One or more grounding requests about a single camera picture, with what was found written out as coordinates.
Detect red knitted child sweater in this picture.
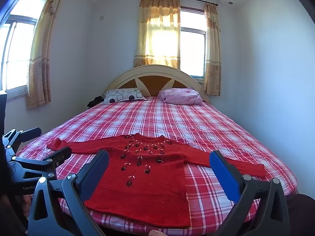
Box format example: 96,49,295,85
46,132,267,229

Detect yellow curtain side window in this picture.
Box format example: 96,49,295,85
26,0,62,109

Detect black cloth beside pillow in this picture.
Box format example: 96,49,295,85
87,96,104,109

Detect white patterned pillow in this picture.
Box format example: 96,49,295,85
102,88,146,104

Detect red white plaid bedsheet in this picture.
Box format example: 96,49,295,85
18,98,297,235

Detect cream wooden headboard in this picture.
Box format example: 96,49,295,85
105,65,210,103

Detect pink pillow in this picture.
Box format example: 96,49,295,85
157,88,203,105

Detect yellow curtain centre left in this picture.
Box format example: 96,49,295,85
133,0,181,69

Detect yellow curtain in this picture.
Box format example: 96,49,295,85
203,3,221,96
133,0,181,69

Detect yellow curtain centre right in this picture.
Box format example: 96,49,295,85
203,3,221,96

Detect centre window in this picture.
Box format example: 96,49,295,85
181,6,207,82

